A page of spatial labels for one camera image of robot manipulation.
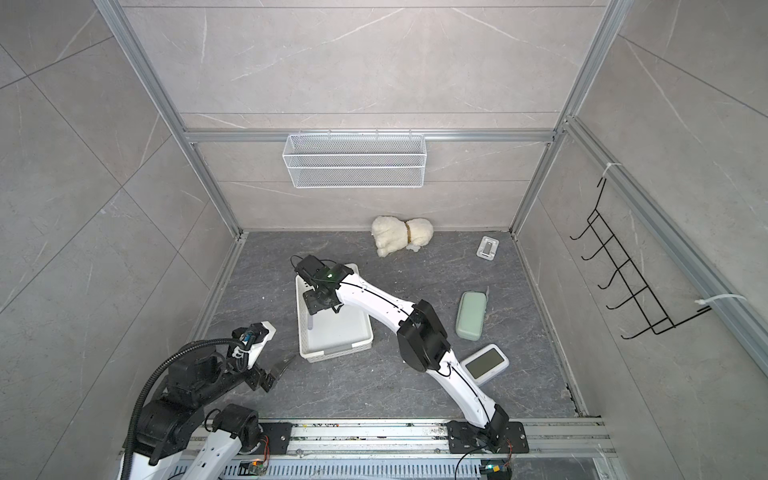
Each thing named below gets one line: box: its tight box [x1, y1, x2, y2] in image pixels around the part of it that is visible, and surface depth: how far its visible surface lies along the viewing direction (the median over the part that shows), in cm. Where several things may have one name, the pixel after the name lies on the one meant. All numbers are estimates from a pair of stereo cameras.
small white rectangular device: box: [476, 235, 500, 261], surface depth 116 cm
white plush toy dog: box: [372, 215, 434, 258], surface depth 110 cm
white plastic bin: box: [295, 273, 373, 363], surface depth 93 cm
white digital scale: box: [460, 344, 510, 386], surface depth 85 cm
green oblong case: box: [456, 291, 487, 341], surface depth 97 cm
